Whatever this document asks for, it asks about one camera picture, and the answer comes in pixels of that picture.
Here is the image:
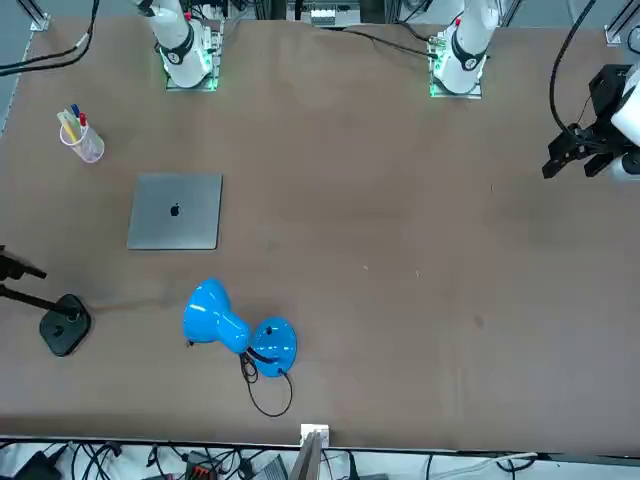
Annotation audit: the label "black desktop phone stand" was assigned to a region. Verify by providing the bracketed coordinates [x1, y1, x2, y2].
[0, 282, 94, 359]

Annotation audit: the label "black lamp cable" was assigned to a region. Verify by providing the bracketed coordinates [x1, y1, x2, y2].
[238, 349, 295, 418]

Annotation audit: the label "aluminium camera post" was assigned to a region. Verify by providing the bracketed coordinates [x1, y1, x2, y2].
[289, 423, 331, 480]

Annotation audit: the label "yellow green highlighter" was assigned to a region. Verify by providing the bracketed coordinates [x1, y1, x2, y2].
[56, 110, 81, 146]

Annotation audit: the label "grey closed laptop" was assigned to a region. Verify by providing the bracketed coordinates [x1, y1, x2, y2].
[126, 172, 224, 251]

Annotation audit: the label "grey terminal block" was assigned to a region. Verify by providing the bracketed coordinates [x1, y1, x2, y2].
[308, 2, 337, 29]

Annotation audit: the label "black power adapter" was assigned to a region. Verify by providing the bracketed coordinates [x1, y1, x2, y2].
[13, 451, 62, 480]

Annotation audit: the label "long black cable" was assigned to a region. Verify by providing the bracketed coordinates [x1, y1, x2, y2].
[343, 27, 439, 56]

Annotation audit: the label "thick black cable white tag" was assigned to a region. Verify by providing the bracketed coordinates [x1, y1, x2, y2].
[0, 0, 101, 77]

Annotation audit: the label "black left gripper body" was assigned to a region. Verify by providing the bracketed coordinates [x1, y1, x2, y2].
[579, 64, 632, 146]

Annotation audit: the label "clear pink plastic cup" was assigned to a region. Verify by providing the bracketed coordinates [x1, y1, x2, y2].
[59, 122, 106, 165]

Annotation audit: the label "aluminium frame profile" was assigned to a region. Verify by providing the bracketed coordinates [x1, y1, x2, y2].
[19, 0, 52, 32]
[603, 0, 640, 47]

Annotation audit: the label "blue desk lamp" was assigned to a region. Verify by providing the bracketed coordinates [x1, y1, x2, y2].
[182, 277, 300, 380]

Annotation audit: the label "power strip red switches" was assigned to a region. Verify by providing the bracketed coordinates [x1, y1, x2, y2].
[183, 451, 222, 480]

